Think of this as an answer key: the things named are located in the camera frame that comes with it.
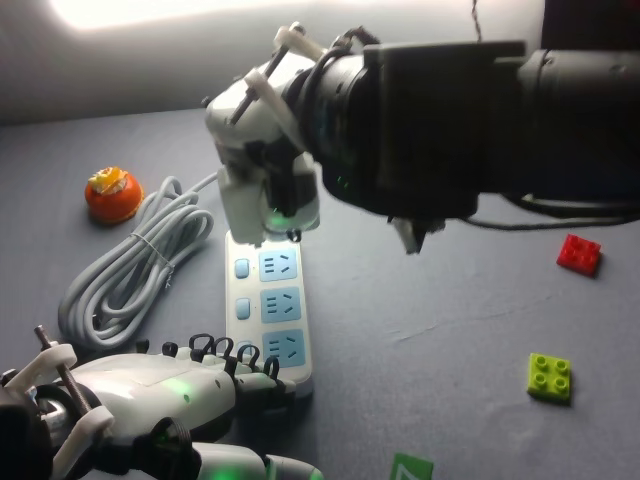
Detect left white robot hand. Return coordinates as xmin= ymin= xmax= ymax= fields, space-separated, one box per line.
xmin=62 ymin=332 xmax=326 ymax=480

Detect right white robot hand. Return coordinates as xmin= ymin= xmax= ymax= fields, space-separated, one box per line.
xmin=202 ymin=47 xmax=322 ymax=239

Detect white charger adapter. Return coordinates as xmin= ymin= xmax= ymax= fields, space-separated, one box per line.
xmin=218 ymin=167 xmax=266 ymax=247

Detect white power strip blue sockets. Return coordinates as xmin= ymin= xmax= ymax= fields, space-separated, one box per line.
xmin=224 ymin=228 xmax=316 ymax=399

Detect orange toy cake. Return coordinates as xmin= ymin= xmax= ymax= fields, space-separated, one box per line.
xmin=83 ymin=166 xmax=145 ymax=227

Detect grey table cloth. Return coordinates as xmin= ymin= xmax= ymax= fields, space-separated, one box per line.
xmin=0 ymin=107 xmax=640 ymax=480

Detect green cube with seven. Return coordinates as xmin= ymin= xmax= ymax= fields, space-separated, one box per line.
xmin=389 ymin=452 xmax=435 ymax=480

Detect red stud brick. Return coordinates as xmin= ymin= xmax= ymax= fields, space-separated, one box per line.
xmin=555 ymin=233 xmax=603 ymax=279

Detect lime green stud brick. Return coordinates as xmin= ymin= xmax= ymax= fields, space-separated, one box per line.
xmin=527 ymin=352 xmax=575 ymax=405

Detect grey coiled power cable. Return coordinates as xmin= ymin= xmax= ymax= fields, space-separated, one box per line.
xmin=57 ymin=169 xmax=224 ymax=351

